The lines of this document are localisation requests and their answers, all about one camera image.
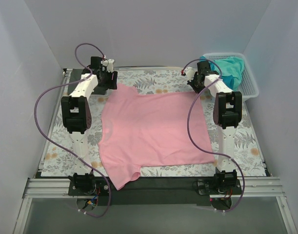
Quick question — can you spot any pink t-shirt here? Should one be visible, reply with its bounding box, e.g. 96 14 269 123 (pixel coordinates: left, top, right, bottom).
99 84 214 190

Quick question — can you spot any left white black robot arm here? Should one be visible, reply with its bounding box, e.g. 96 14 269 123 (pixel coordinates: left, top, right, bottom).
61 57 118 195

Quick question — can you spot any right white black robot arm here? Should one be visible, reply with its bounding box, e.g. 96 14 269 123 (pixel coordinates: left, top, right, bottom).
181 58 242 199

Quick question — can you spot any folded dark grey t-shirt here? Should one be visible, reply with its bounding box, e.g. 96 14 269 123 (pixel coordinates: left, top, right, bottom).
67 69 108 96

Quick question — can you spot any teal t-shirt in basket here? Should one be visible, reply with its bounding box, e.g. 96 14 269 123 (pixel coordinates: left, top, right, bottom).
211 56 244 91

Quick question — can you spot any white plastic basket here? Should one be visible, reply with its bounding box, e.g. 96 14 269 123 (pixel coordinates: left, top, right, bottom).
203 52 259 102

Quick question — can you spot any floral patterned table mat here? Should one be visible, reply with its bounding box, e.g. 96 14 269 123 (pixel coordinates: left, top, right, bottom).
39 70 266 177

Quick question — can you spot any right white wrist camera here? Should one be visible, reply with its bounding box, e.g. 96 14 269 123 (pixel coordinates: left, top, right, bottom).
181 67 197 81

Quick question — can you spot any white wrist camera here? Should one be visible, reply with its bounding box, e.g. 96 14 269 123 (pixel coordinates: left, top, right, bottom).
101 58 115 73
181 67 197 81

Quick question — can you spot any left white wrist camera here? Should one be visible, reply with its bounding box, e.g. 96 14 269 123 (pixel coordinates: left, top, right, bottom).
101 58 115 73

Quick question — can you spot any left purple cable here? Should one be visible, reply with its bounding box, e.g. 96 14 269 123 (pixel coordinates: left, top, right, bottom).
34 43 112 217

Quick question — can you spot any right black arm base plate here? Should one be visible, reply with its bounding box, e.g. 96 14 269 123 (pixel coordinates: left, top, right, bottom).
192 177 242 195

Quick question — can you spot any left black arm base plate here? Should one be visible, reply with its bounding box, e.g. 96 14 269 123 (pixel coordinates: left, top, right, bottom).
68 180 109 196

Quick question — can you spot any aluminium frame rail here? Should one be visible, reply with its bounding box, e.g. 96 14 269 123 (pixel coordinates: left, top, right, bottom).
23 176 285 198

